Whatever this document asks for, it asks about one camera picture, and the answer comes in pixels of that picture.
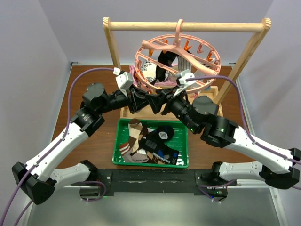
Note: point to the wooden hanging rack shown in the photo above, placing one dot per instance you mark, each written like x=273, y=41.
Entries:
x=259, y=31

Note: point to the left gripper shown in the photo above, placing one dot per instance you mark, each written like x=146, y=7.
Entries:
x=134, y=100

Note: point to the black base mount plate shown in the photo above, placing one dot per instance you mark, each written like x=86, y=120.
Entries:
x=156, y=181

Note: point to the pink round clip hanger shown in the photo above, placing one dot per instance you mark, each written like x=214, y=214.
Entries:
x=204, y=58

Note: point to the pink cloth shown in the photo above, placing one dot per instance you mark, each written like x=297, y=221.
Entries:
x=132, y=70

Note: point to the grey sock with red stripes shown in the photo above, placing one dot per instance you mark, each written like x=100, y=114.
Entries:
x=139, y=156

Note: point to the floral ceramic plate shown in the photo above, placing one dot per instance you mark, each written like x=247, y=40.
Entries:
x=153, y=73

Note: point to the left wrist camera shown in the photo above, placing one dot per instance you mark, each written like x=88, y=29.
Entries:
x=123, y=79

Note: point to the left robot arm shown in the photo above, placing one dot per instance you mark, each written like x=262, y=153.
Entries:
x=38, y=179

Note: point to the brown and cream sock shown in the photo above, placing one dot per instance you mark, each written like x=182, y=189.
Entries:
x=136, y=132

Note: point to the black sock with white stripes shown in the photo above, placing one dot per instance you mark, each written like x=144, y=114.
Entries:
x=166, y=58

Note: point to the black sock with blue logo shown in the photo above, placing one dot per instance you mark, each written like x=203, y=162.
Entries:
x=155, y=146

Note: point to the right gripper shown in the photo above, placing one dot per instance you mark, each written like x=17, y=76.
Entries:
x=157, y=100

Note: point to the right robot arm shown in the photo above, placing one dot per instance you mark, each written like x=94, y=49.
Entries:
x=271, y=164

